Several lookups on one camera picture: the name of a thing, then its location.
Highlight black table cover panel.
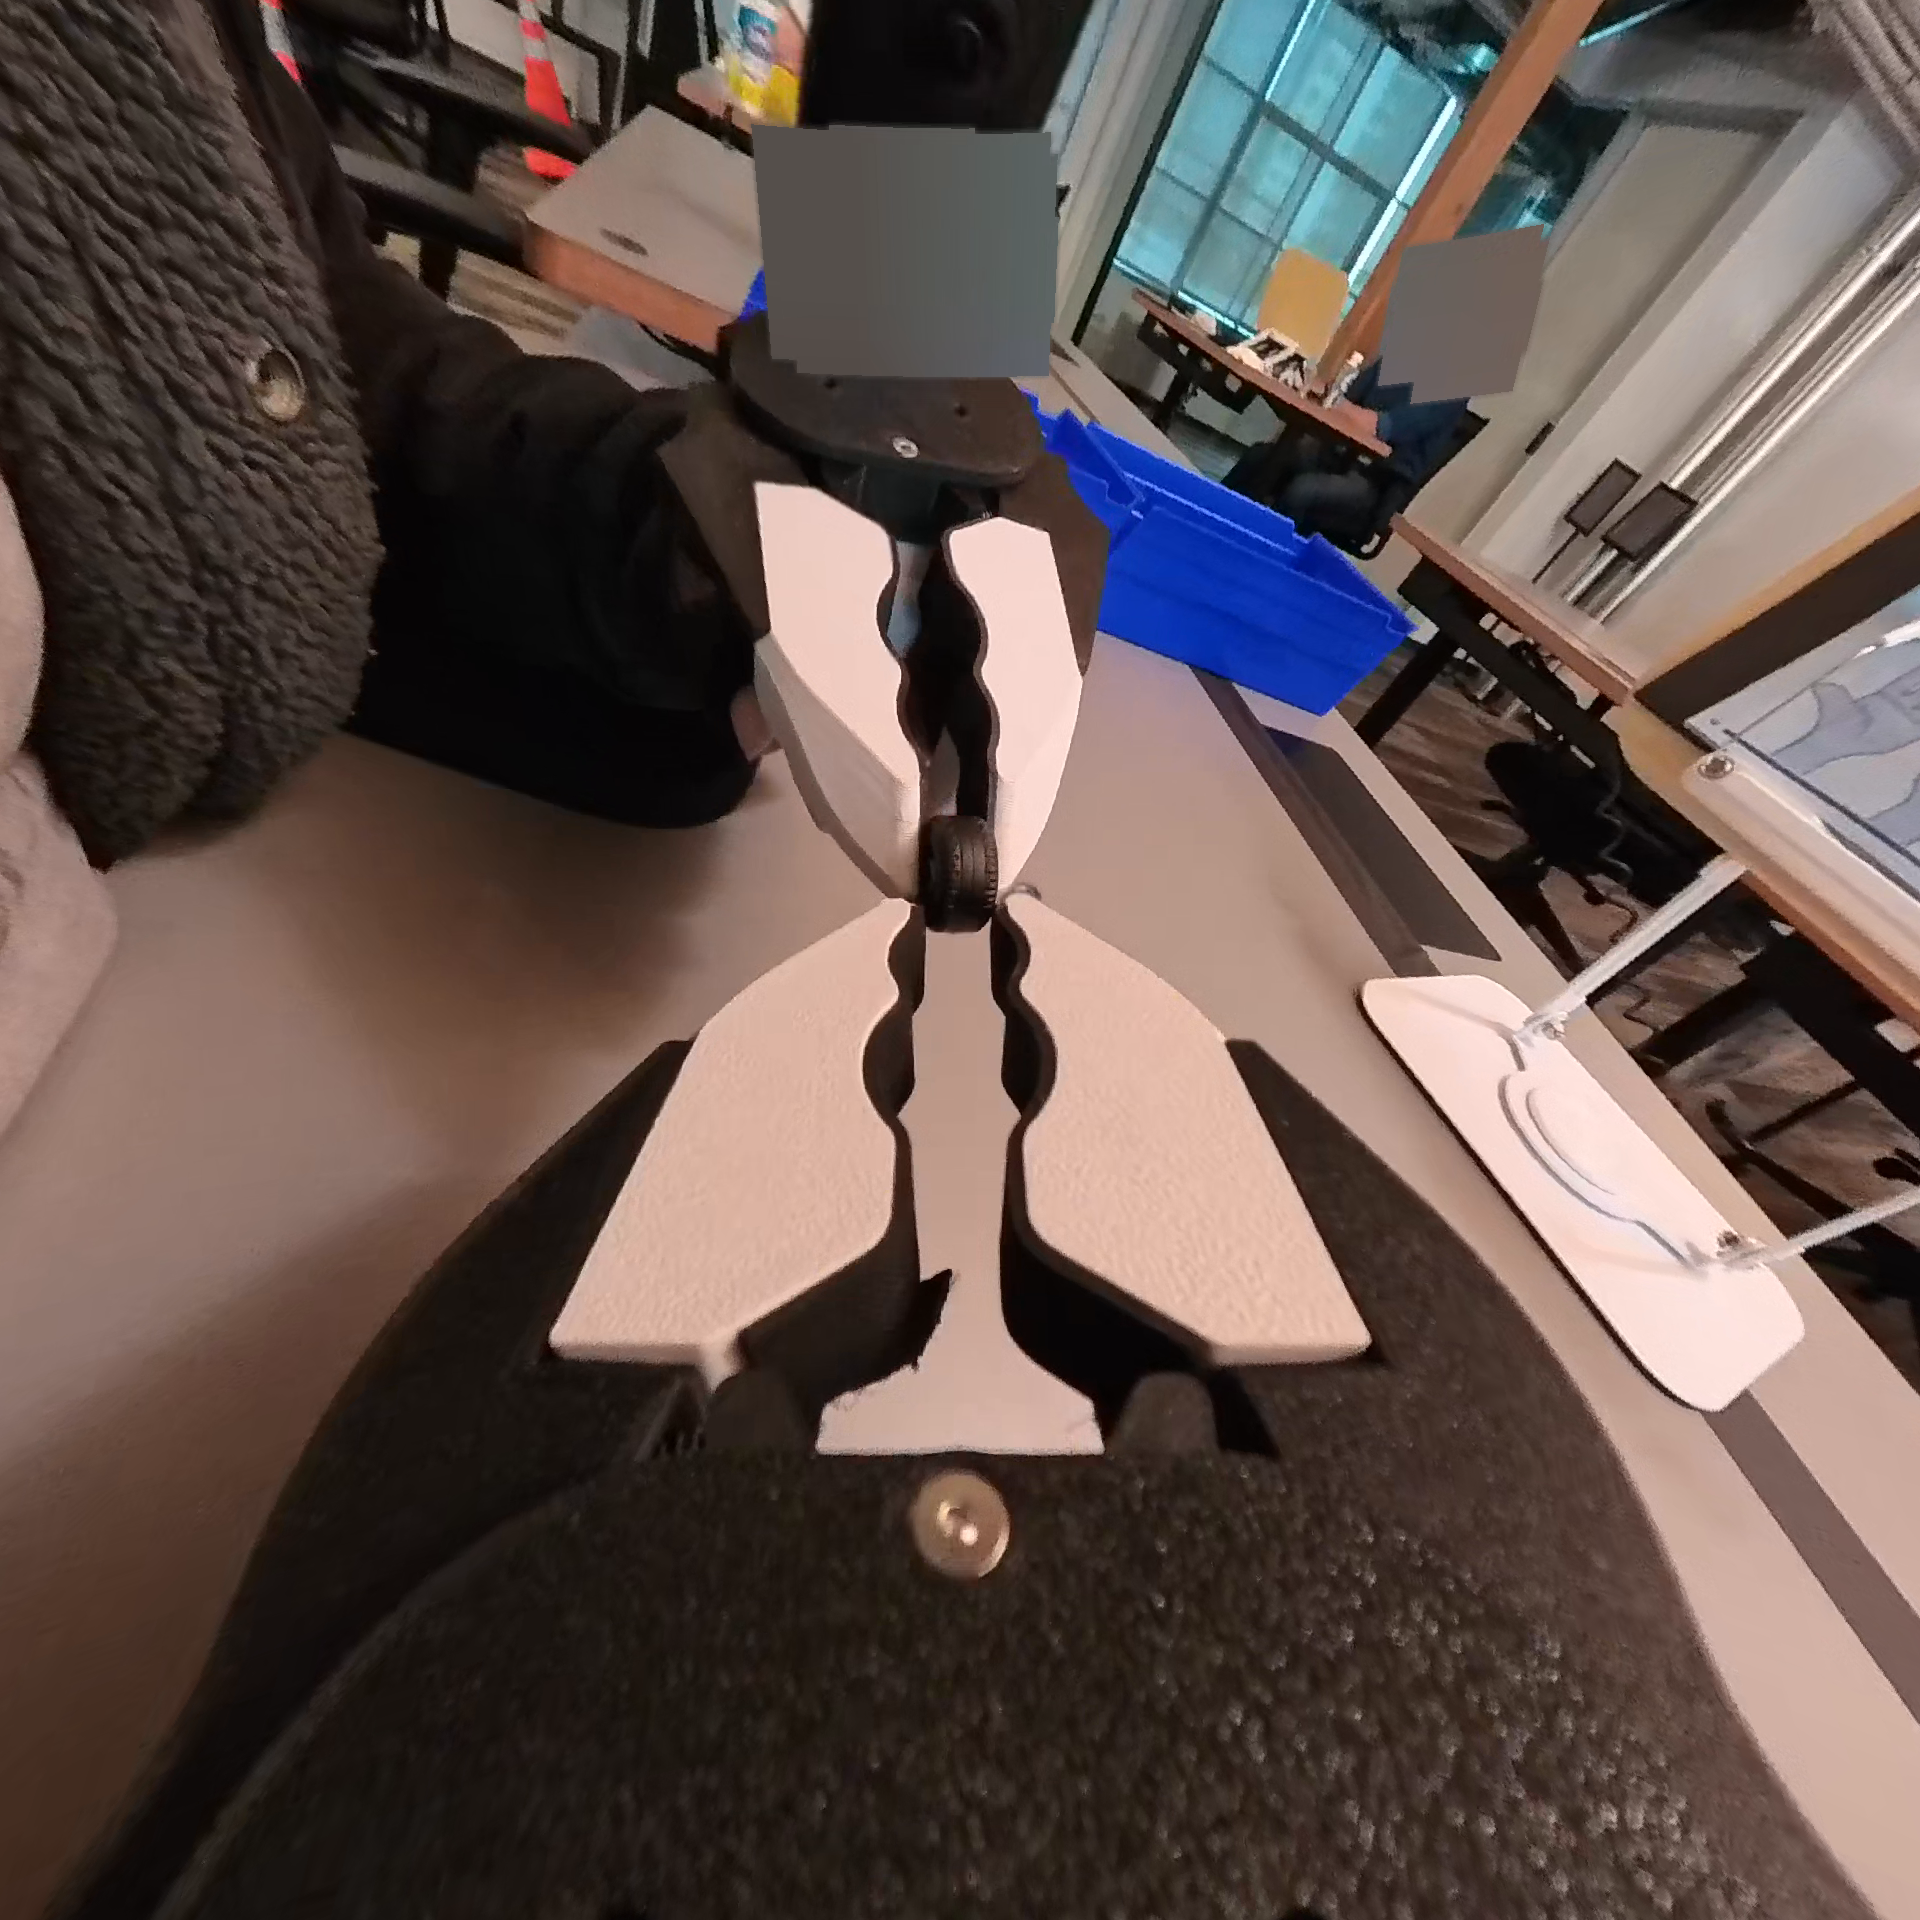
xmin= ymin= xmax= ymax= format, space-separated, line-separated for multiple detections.
xmin=1276 ymin=732 xmax=1502 ymax=969

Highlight wooden desk black legs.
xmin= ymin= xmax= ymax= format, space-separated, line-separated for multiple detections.
xmin=1358 ymin=515 xmax=1652 ymax=751
xmin=1131 ymin=289 xmax=1397 ymax=460

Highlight white stand base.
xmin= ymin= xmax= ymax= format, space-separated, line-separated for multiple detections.
xmin=1359 ymin=975 xmax=1805 ymax=1415

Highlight person's left forearm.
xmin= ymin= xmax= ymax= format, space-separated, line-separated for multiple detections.
xmin=336 ymin=323 xmax=775 ymax=830

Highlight grey printed sweatshirt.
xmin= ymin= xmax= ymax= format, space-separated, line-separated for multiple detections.
xmin=0 ymin=479 xmax=121 ymax=1142

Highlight grey desk wooden edge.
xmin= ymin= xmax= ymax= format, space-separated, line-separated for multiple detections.
xmin=525 ymin=102 xmax=771 ymax=355

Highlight orange traffic cone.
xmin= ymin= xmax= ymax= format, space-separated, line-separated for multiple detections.
xmin=509 ymin=0 xmax=587 ymax=137

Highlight black office chair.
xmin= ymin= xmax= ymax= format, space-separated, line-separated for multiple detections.
xmin=1485 ymin=735 xmax=1695 ymax=975
xmin=329 ymin=53 xmax=595 ymax=295

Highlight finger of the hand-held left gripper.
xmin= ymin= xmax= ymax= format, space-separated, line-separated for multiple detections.
xmin=944 ymin=507 xmax=1092 ymax=889
xmin=750 ymin=479 xmax=923 ymax=889

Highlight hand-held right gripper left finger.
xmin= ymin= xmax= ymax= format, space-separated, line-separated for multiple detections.
xmin=548 ymin=901 xmax=939 ymax=1378

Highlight blue plastic bin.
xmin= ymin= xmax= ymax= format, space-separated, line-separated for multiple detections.
xmin=1094 ymin=434 xmax=1414 ymax=715
xmin=1019 ymin=387 xmax=1156 ymax=527

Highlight black lego tire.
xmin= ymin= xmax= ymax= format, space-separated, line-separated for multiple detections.
xmin=920 ymin=815 xmax=1004 ymax=935

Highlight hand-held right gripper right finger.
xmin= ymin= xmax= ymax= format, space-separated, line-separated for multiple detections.
xmin=982 ymin=901 xmax=1371 ymax=1369

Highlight yellow panel board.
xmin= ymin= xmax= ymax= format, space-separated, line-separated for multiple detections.
xmin=1256 ymin=246 xmax=1352 ymax=362

